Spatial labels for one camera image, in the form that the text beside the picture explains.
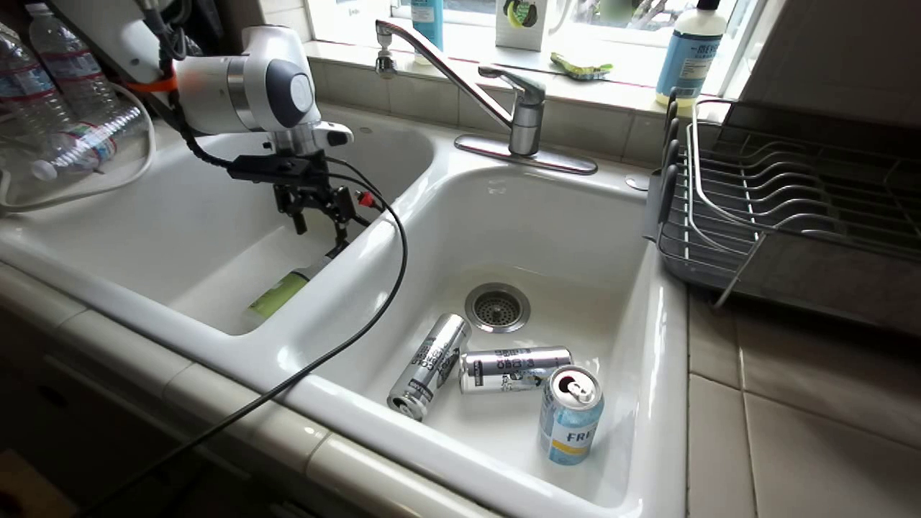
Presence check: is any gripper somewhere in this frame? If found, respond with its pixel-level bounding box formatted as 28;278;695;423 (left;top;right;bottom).
272;181;360;258

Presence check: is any green label plastic bottle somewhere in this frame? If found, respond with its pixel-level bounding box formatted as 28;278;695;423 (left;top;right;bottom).
248;255;336;322

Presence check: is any white double sink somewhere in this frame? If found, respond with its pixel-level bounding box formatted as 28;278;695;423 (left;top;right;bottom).
0;106;689;518

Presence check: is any teal bottle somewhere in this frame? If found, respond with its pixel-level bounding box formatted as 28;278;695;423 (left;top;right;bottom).
410;0;445;52

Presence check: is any clear water bottle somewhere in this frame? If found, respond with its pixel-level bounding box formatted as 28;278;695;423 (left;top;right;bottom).
30;106;149;182
24;3;130;129
0;22;77;155

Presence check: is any blue label soap bottle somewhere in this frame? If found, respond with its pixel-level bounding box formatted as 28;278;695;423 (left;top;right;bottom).
654;0;728;108

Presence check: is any silver drink can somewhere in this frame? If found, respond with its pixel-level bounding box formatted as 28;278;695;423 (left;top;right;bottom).
458;346;574;395
386;312;473;422

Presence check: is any metal drain strainer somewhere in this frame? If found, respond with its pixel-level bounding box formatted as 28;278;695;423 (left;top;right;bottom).
464;282;532;335

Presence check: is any chrome tap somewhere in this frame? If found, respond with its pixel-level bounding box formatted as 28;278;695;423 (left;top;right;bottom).
373;19;599;176

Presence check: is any chrome tap lever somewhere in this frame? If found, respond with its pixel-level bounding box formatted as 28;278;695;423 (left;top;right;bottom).
478;64;547;106

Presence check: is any white carton with green print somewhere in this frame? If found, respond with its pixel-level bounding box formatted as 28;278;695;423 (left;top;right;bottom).
494;0;550;53

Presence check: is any green sponge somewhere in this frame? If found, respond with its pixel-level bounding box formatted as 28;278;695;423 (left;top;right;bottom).
550;52;614;81

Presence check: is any blue and white drink can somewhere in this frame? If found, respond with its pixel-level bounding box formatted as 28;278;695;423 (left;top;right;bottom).
537;364;606;467

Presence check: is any window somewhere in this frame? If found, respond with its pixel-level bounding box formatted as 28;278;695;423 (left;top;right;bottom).
305;0;766;99

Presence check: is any grey dish rack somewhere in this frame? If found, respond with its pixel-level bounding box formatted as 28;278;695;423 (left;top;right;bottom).
643;89;921;340

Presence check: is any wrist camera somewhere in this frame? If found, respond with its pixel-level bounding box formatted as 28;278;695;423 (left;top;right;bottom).
228;153;330;186

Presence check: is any black cable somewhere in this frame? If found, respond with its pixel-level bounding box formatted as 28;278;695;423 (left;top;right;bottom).
72;171;409;518

